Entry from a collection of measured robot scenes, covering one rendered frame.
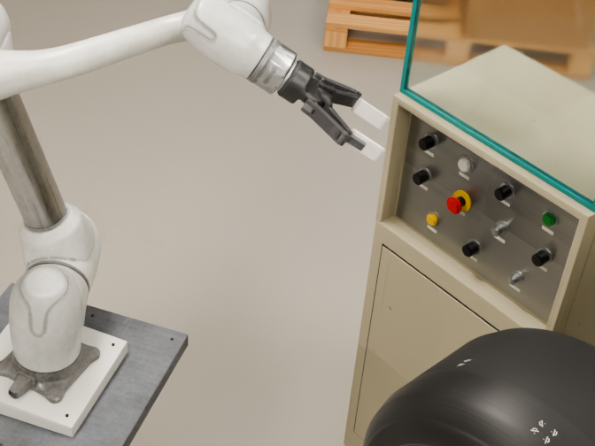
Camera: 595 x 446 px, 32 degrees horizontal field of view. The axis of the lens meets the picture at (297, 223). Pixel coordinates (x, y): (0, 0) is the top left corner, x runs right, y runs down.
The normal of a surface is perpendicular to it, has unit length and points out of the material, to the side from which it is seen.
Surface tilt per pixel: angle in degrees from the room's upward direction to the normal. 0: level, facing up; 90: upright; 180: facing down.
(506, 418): 19
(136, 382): 0
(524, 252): 90
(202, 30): 74
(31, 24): 0
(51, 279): 9
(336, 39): 90
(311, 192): 0
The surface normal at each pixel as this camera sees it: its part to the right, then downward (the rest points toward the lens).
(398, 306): -0.75, 0.39
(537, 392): -0.04, -0.84
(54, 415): 0.13, -0.74
